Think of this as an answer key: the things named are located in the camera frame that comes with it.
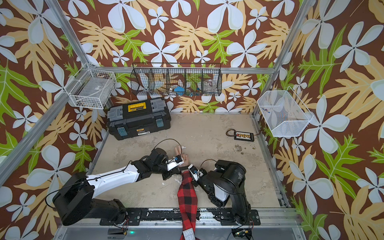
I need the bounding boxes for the black charging board yellow connectors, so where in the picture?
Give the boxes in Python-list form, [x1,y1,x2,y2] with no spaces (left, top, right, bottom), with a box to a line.
[234,132,255,142]

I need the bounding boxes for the red black plaid sleeve forearm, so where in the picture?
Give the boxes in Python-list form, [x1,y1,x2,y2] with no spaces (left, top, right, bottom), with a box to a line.
[177,170,198,240]

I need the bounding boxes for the black wrist watch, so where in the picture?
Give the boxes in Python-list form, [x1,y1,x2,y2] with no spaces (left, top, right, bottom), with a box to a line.
[179,166,189,172]

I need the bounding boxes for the blue object in basket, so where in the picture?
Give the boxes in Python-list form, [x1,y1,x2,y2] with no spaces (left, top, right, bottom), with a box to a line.
[174,87,186,96]

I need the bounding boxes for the black wire basket back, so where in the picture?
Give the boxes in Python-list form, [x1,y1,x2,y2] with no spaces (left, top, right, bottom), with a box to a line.
[130,63,223,97]

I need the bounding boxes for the aluminium frame post left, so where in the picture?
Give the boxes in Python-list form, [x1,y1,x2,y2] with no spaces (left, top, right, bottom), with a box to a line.
[45,0,91,65]

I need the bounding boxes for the white wire basket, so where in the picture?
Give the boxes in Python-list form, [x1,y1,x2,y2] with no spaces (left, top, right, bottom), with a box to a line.
[66,64,117,110]
[257,87,314,138]

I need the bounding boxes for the white wire basket right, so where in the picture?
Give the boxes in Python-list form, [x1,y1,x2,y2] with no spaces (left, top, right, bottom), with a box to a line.
[257,87,314,138]

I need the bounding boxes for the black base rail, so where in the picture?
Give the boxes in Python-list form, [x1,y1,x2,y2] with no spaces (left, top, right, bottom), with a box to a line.
[98,206,262,226]

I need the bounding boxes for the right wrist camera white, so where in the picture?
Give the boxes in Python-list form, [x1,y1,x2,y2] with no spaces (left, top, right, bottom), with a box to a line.
[188,164,201,182]

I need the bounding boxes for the white wire basket left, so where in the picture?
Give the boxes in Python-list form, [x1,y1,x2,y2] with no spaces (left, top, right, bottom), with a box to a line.
[66,64,117,110]

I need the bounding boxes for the black plastic toolbox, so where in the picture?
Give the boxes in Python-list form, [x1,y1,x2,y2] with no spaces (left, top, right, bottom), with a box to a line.
[107,98,172,141]

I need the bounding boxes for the mannequin hand peace sign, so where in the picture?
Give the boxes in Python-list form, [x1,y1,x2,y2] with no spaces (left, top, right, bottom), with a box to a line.
[175,146,190,168]

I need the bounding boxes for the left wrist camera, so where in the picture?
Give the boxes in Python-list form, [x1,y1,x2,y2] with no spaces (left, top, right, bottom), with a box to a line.
[166,156,182,171]

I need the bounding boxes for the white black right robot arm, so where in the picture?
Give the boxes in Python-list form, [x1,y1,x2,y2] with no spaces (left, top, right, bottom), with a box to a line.
[188,160,251,225]

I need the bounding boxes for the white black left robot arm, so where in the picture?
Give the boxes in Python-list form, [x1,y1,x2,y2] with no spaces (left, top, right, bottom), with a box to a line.
[53,148,184,226]

